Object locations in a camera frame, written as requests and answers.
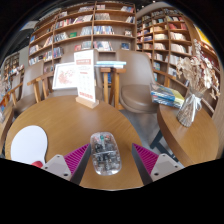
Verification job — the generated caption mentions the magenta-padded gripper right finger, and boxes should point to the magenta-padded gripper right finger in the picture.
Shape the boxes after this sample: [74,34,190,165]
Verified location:
[131,142,184,186]

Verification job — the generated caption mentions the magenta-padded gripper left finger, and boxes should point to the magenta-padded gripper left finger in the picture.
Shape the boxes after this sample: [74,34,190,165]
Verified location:
[41,143,92,186]

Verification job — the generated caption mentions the transparent computer mouse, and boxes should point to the transparent computer mouse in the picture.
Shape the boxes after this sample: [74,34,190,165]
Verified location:
[89,131,123,177]

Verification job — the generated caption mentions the white mouse pad, red wrist rest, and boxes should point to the white mouse pad, red wrist rest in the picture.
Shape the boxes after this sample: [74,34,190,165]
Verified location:
[10,125,49,169]

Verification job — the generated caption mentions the round wooden side table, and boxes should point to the round wooden side table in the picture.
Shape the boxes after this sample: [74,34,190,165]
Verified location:
[0,106,16,154]
[156,103,221,168]

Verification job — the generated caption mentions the brown padded wooden armchair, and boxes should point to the brown padded wooden armchair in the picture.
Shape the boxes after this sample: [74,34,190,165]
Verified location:
[6,61,54,116]
[99,49,159,114]
[27,49,116,104]

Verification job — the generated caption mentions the stack of colourful books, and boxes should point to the stack of colourful books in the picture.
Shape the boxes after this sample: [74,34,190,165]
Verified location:
[149,82,185,109]

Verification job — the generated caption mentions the white framed picture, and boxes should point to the white framed picture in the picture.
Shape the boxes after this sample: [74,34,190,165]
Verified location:
[51,61,78,91]

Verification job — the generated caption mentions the white sign on wooden stand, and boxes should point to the white sign on wooden stand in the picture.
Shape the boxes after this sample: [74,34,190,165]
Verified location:
[73,49,100,110]

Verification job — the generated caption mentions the glass vase with dried flowers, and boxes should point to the glass vase with dried flowers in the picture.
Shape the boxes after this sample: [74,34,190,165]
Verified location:
[175,39,222,128]

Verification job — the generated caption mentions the small distant bookshelf unit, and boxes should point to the small distant bookshelf unit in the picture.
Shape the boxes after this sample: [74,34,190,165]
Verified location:
[1,51,21,81]

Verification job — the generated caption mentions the light blue book stack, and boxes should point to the light blue book stack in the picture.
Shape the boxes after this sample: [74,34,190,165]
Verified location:
[95,60,127,69]

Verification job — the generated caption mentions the curved wooden bookshelf unit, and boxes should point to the curved wooden bookshelf unit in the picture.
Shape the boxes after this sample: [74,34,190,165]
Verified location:
[134,7,224,111]

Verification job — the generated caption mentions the wide wooden bookshelf unit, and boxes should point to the wide wooden bookshelf unit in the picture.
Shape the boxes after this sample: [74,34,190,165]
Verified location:
[27,1,137,76]

